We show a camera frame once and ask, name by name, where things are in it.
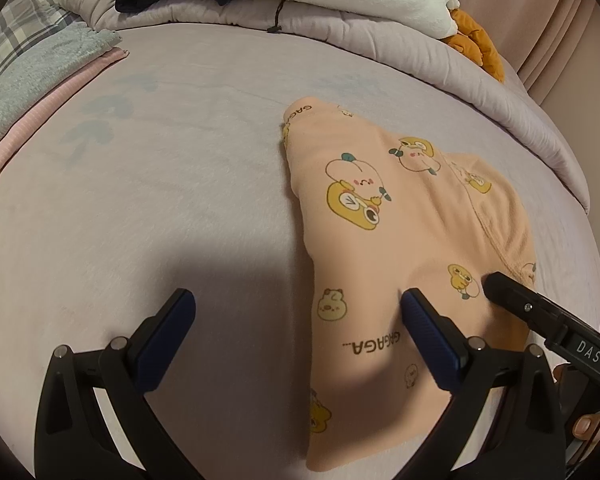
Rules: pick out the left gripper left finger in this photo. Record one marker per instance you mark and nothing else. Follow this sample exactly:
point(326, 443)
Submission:
point(72, 440)

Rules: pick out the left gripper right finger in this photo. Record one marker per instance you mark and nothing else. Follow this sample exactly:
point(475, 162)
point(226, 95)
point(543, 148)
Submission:
point(526, 439)

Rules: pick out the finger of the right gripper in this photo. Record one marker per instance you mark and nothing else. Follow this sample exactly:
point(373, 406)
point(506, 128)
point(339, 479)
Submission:
point(563, 333)

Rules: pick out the peach cartoon print garment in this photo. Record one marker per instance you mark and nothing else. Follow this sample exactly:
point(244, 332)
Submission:
point(383, 213)

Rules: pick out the person's right hand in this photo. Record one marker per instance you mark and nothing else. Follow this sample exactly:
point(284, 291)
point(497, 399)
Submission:
point(579, 399)

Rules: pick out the pink folded cloth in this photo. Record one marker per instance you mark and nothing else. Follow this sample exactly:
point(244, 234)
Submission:
point(26, 126)

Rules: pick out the lilac rolled duvet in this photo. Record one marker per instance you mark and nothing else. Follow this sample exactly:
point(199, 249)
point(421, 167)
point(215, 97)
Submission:
point(389, 43)

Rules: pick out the pink curtain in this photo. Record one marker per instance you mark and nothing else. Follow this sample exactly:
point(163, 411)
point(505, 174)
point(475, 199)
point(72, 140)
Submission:
point(536, 37)

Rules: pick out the mint green folded towel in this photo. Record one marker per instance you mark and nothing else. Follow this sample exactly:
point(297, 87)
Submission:
point(44, 66)

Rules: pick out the plaid grey pillow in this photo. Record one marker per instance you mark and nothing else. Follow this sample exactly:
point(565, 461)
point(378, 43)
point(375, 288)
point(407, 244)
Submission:
point(25, 23)

